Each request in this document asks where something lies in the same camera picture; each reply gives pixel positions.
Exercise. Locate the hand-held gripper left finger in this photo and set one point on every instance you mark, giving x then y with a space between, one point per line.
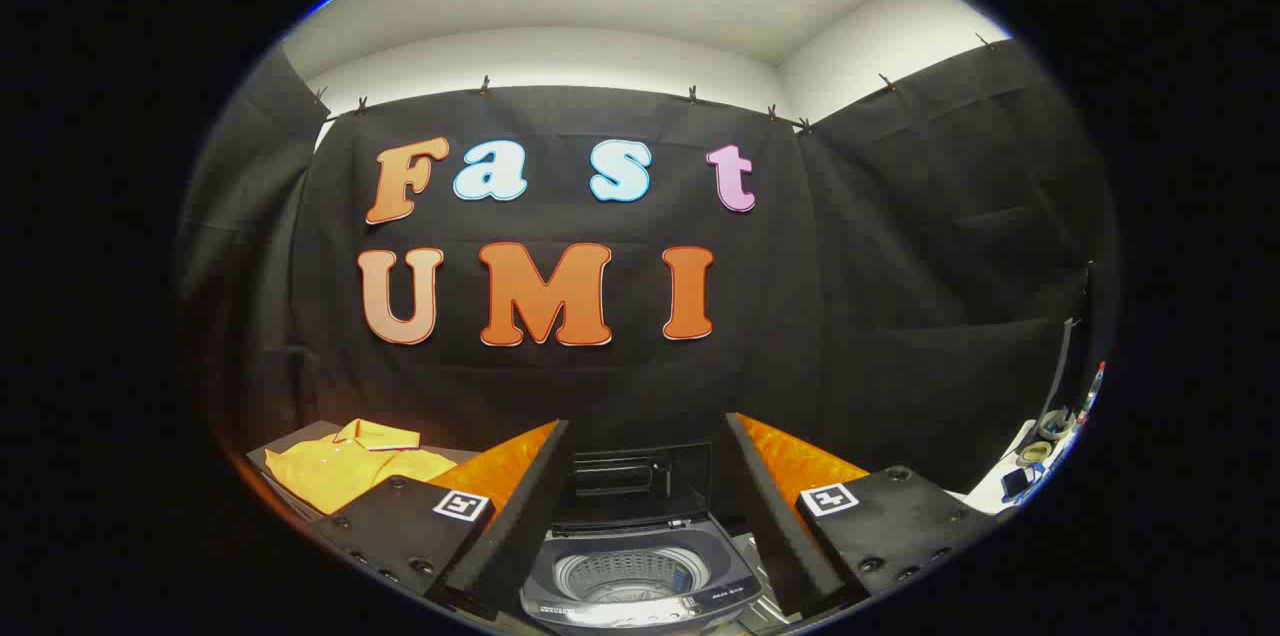
530 516

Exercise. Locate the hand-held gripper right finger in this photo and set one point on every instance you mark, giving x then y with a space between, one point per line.
770 516

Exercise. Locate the dark glass washing machine lid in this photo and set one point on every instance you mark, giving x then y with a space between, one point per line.
640 481

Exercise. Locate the grey washing machine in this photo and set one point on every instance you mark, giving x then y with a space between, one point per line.
640 556

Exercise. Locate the yellow polo shirt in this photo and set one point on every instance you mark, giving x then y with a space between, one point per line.
340 471

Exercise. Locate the dark smartphone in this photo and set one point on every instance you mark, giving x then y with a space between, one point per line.
1015 483

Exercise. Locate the tape roll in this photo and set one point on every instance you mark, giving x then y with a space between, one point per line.
1052 426

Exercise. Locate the row of black cloth clips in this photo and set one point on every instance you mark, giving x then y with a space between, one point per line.
485 86

